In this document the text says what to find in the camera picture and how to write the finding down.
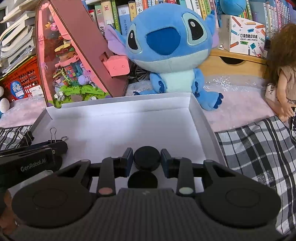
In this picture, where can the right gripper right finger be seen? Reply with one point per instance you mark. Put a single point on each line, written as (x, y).
(182, 169)

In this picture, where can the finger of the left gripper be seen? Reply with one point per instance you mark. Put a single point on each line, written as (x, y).
(59, 146)

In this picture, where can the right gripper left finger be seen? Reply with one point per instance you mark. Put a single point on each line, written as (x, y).
(112, 168)

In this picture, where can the black binder clip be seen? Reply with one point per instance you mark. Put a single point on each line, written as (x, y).
(53, 139)

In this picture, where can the black round cap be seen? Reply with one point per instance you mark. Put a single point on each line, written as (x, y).
(142, 180)
(146, 158)

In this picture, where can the black clip on cloth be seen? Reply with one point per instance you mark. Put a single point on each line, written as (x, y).
(27, 139)

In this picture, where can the white cardboard box lid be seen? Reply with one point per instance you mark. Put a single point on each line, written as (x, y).
(106, 128)

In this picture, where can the Doraemon plush toy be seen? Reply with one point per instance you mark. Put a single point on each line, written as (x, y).
(4, 103)

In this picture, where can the red plastic crate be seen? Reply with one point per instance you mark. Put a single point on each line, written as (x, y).
(23, 82)

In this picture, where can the pink triangular diorama house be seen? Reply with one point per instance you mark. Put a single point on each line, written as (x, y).
(75, 63)

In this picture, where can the black white plaid cloth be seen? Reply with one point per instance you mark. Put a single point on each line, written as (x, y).
(263, 151)

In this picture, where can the stack of books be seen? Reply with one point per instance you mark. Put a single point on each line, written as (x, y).
(18, 40)

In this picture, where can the wooden drawer box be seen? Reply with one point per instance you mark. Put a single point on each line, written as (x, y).
(222, 62)

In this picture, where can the brown haired doll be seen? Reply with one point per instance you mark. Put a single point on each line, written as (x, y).
(280, 92)

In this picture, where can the Stitch plush toy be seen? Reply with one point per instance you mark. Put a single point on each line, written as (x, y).
(173, 64)

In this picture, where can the row of upright books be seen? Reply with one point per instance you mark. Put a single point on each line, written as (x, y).
(132, 19)

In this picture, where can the white label printer box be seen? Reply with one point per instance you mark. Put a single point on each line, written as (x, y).
(242, 36)

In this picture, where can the blue white plush toy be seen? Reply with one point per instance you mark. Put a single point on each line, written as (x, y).
(233, 7)

